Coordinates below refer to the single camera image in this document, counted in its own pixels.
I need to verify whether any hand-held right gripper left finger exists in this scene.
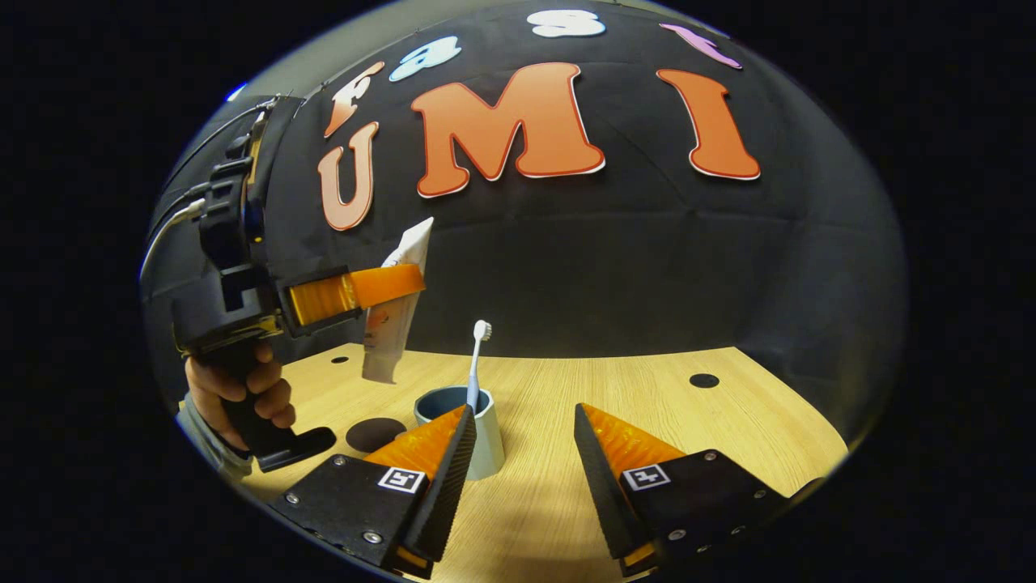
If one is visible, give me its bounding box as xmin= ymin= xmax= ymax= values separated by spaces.
xmin=271 ymin=403 xmax=478 ymax=580

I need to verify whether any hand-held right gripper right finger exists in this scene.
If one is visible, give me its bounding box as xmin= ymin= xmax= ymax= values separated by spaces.
xmin=573 ymin=402 xmax=826 ymax=577

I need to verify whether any white toothpaste tube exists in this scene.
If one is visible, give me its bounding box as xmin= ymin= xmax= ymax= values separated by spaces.
xmin=362 ymin=216 xmax=435 ymax=385

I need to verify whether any light blue cup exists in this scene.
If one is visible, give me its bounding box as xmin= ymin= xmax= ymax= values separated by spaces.
xmin=414 ymin=385 xmax=507 ymax=482

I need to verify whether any dark round coaster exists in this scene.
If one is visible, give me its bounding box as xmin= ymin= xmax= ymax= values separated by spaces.
xmin=346 ymin=417 xmax=408 ymax=453

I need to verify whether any white toothbrush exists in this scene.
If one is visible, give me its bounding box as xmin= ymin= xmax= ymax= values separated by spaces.
xmin=465 ymin=320 xmax=493 ymax=414

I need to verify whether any wooden desktop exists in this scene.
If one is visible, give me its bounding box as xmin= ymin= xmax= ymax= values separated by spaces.
xmin=178 ymin=344 xmax=851 ymax=583

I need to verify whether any black backdrop cloth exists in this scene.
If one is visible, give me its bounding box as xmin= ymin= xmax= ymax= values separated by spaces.
xmin=142 ymin=0 xmax=907 ymax=442

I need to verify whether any white cable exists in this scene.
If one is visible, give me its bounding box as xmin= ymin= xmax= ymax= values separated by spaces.
xmin=139 ymin=198 xmax=207 ymax=284

